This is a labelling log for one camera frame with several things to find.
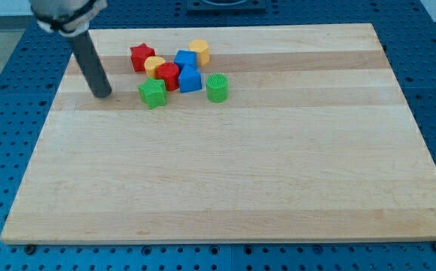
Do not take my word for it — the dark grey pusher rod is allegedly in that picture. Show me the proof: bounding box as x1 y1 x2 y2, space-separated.
67 31 112 98

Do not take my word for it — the green star block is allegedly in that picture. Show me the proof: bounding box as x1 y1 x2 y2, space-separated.
138 78 167 109

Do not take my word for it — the red star block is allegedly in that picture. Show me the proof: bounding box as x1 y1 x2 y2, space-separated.
130 43 156 72

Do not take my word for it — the yellow heart block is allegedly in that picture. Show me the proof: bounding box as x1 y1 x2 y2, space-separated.
144 56 166 79

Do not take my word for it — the red cylinder block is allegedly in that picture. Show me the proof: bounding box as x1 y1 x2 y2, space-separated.
157 62 180 91

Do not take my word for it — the blue triangle block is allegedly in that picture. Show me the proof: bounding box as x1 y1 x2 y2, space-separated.
178 65 202 93

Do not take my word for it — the blue cube block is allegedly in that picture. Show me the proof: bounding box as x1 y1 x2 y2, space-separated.
173 50 198 70

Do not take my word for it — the yellow hexagon block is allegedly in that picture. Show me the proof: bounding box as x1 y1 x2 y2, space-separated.
188 39 210 66

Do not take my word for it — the green cylinder block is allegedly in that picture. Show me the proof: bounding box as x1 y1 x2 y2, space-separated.
206 73 228 103

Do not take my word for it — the light wooden board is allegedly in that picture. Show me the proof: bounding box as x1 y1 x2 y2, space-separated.
1 23 436 245

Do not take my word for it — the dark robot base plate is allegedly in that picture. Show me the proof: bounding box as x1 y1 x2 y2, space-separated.
184 0 267 14

